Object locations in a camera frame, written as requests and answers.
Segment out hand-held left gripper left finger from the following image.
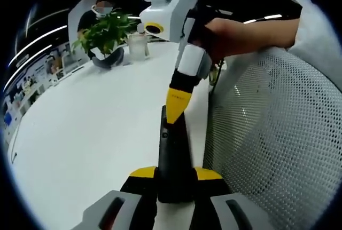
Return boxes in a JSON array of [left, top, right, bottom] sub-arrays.
[[72, 165, 159, 230]]

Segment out grey mesh office chair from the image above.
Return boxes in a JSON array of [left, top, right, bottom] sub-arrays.
[[202, 47, 342, 230]]

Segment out black plant pot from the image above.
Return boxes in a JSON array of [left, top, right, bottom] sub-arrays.
[[90, 46, 125, 70]]

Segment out person's right hand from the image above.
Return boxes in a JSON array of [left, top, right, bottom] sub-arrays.
[[190, 17, 250, 60]]

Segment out green leafy plant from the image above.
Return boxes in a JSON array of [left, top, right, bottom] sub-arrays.
[[72, 9, 140, 55]]

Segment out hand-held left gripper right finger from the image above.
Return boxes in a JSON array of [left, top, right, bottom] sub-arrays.
[[186, 167, 270, 230]]

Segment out black remote control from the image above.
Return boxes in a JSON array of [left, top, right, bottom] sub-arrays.
[[157, 105, 198, 204]]

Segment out clear glass container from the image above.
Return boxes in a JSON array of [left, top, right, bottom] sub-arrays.
[[127, 33, 151, 61]]

